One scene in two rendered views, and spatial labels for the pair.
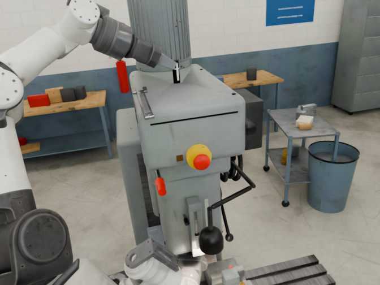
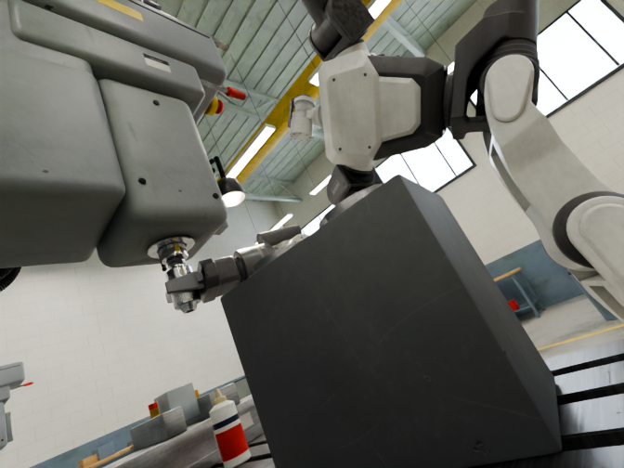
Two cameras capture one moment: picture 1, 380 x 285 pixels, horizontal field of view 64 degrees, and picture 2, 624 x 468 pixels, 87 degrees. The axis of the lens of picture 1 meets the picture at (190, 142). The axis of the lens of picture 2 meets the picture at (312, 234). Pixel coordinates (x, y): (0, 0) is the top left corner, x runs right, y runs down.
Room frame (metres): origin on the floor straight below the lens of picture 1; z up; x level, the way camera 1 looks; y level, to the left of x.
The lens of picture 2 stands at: (1.06, 0.62, 1.03)
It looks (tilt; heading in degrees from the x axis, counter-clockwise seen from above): 18 degrees up; 228
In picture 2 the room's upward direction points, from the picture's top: 24 degrees counter-clockwise
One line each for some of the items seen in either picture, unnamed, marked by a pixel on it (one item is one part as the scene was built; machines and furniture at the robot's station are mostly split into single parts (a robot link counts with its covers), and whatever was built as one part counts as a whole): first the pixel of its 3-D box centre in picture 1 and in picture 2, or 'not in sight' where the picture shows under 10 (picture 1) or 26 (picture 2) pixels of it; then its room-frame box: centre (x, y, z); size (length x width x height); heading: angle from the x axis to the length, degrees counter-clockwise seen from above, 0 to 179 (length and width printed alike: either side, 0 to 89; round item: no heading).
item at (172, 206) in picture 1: (187, 199); (149, 177); (0.88, 0.02, 1.47); 0.21 x 0.19 x 0.32; 101
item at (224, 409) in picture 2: not in sight; (227, 424); (0.88, 0.05, 0.98); 0.04 x 0.04 x 0.11
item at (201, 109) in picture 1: (178, 106); (110, 59); (0.89, 0.03, 1.81); 0.47 x 0.26 x 0.16; 11
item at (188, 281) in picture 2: not in sight; (185, 282); (0.88, 0.05, 1.22); 0.06 x 0.02 x 0.03; 169
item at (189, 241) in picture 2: not in sight; (171, 246); (0.88, 0.02, 1.31); 0.09 x 0.09 x 0.01
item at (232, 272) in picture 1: (230, 278); (176, 406); (0.90, -0.12, 1.04); 0.06 x 0.05 x 0.06; 103
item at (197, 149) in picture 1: (198, 156); (209, 104); (0.65, -0.02, 1.76); 0.06 x 0.02 x 0.06; 101
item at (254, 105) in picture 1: (246, 117); not in sight; (1.23, -0.25, 1.62); 0.20 x 0.09 x 0.21; 11
